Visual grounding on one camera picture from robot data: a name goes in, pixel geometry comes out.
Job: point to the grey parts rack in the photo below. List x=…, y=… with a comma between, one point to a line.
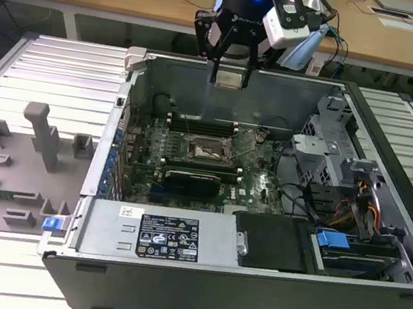
x=15, y=174

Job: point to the grey laptop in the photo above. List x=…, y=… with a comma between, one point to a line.
x=400, y=5

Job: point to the black plastic shroud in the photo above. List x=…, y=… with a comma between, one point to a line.
x=271, y=240

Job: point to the green motherboard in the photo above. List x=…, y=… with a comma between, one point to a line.
x=252, y=184

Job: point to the blue disk carrier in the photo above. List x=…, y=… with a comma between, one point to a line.
x=331, y=241

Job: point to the silver square CPU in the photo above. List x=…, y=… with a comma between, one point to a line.
x=230, y=79

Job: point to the blue card retention clip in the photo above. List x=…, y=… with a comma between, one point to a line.
x=105, y=175
x=112, y=156
x=118, y=136
x=102, y=187

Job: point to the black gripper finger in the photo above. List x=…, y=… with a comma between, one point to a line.
x=247, y=79
x=216, y=71

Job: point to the grey power supply unit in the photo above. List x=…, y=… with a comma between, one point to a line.
x=112, y=226

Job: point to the black and silver PC case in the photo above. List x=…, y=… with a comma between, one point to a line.
x=209, y=297

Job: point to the silver metal drive cage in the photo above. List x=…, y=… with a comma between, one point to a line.
x=318, y=155

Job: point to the black hard disk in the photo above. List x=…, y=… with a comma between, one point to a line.
x=352, y=265

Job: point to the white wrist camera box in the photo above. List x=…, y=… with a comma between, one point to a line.
x=281, y=34

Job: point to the CPU socket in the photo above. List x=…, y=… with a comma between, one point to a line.
x=201, y=150

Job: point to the black rear fan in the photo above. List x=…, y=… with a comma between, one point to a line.
x=160, y=105

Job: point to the silver drive bay bracket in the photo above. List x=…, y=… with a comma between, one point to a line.
x=379, y=186

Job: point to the blue case latch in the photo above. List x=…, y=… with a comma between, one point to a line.
x=51, y=225

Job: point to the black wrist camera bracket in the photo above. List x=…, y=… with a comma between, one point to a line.
x=201, y=31

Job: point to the black graphics card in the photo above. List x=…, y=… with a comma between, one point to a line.
x=191, y=183

